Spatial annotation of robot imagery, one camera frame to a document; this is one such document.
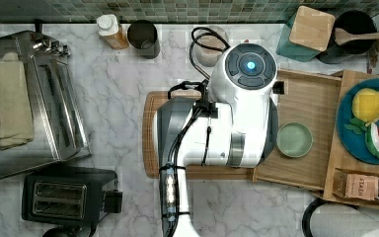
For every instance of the wooden drawer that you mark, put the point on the wooden drawer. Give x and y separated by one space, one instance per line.
306 115

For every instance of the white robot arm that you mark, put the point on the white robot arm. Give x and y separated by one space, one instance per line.
233 123

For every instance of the wooden drawer organizer box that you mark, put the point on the wooden drawer organizer box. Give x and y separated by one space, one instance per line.
341 159

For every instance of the clear cereal jar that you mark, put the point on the clear cereal jar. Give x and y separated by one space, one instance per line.
208 56

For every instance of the dark grey cup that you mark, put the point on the dark grey cup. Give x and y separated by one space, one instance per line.
143 36

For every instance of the green ceramic bowl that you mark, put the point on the green ceramic bowl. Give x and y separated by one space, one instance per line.
294 139

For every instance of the orange bottle white cap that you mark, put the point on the orange bottle white cap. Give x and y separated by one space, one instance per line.
110 30

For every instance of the stainless steel toaster oven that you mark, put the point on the stainless steel toaster oven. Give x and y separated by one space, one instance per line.
60 134

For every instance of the teal canister wooden lid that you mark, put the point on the teal canister wooden lid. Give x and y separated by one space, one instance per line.
306 34

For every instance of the black paper towel base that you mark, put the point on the black paper towel base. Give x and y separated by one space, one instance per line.
306 218

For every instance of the black two-slot toaster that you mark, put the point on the black two-slot toaster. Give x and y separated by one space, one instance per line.
67 195

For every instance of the blue plate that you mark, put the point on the blue plate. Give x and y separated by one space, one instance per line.
352 136

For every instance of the wooden spoon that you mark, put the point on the wooden spoon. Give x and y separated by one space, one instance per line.
343 37

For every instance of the tea bag boxes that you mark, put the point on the tea bag boxes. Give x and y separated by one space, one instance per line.
348 185

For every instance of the paper towel roll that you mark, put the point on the paper towel roll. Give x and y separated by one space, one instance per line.
338 220

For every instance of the yellow plush lemon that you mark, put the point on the yellow plush lemon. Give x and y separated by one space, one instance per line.
365 105

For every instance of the folded beige towel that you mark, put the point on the folded beige towel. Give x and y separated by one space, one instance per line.
16 120

